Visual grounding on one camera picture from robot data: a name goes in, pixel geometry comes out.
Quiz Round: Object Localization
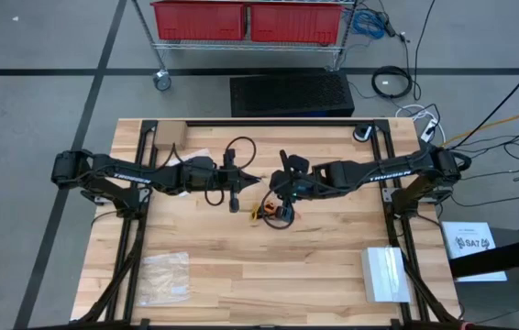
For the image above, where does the yellow cable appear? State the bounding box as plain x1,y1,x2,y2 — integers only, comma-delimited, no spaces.
445,104,519,145

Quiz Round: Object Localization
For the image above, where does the small cardboard box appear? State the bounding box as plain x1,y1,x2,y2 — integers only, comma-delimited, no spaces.
153,119,189,151

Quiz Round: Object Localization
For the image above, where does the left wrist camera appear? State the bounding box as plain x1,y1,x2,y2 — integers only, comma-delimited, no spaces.
187,155,218,179

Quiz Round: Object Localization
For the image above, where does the black aluminium table frame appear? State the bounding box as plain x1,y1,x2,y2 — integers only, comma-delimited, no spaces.
70,117,463,330

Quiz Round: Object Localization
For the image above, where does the blue cable coil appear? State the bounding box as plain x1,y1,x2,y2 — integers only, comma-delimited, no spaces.
351,8,387,40

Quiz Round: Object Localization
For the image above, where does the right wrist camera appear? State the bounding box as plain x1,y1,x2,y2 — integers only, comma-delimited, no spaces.
288,154,311,173

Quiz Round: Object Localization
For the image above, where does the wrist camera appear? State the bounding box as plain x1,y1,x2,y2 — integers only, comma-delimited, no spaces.
187,155,218,179
288,154,311,173

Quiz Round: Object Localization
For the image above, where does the black perforated metal case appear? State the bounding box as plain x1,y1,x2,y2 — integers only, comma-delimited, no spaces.
229,71,356,119

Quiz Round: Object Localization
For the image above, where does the thick black cable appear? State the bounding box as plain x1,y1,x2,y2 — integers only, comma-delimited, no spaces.
450,58,519,149

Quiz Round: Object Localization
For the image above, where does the thin black hanging cable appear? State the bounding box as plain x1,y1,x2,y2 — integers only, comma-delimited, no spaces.
412,0,437,103

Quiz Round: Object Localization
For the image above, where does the red plastic bin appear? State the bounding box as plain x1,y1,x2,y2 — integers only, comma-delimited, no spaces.
248,2,345,46
150,0,248,41

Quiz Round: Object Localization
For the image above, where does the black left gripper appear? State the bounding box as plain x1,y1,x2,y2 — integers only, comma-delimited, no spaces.
190,148,262,215

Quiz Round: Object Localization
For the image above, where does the grey side table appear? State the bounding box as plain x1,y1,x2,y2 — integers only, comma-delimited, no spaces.
442,226,519,330

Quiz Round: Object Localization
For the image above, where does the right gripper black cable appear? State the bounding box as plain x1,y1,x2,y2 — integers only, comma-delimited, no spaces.
260,148,296,231

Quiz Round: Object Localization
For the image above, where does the metal wire shelving cart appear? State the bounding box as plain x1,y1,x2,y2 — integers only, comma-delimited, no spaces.
129,0,362,92

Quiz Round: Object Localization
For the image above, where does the white cable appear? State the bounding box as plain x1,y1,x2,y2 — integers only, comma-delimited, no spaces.
394,104,447,144

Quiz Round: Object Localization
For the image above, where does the black beam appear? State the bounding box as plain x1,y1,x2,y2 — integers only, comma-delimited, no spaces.
448,232,519,294

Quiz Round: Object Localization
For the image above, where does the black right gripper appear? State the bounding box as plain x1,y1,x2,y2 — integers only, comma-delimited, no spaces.
269,148,316,222

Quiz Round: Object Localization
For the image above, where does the white printed paper sheet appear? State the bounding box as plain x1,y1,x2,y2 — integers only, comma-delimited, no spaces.
440,221,509,283

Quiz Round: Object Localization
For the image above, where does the white power strip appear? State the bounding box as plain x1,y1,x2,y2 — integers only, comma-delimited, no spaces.
419,117,439,143

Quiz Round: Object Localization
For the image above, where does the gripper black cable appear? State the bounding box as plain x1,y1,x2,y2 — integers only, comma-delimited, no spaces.
260,148,296,231
203,136,258,208

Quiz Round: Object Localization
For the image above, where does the white box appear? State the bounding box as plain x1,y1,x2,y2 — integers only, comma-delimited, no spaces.
360,246,413,304

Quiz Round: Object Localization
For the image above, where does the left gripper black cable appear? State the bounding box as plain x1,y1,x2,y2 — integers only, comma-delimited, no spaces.
203,136,258,208

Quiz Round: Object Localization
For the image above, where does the black cable coil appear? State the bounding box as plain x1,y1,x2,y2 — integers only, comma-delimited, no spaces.
370,65,414,100

